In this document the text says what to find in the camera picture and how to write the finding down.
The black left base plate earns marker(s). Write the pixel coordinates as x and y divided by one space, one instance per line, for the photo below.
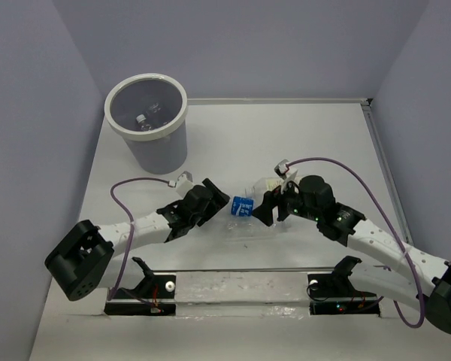
155 300

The white round plastic bin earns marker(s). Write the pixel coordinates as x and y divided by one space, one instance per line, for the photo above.
159 151

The clear crushed bottle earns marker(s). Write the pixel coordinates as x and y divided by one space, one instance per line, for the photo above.
250 229

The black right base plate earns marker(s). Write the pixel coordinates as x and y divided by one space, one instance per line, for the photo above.
334 295

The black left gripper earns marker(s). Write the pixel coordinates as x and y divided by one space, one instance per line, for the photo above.
217 201

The blue label bottle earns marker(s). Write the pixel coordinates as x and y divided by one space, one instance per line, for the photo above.
159 114
243 206

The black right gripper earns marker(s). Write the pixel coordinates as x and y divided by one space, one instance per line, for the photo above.
264 212

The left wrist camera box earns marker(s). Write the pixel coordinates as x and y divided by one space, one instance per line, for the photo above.
183 184

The clear unlabelled bottle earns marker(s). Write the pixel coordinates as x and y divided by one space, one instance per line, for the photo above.
143 123

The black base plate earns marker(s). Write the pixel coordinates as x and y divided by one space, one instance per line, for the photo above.
334 295
155 300

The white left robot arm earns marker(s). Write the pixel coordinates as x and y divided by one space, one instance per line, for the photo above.
91 256

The clear bottle cream label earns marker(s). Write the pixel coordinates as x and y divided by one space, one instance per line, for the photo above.
260 187

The blue label bottle front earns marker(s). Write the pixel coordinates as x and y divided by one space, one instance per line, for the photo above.
159 114

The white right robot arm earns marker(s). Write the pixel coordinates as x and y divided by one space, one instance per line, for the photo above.
409 275

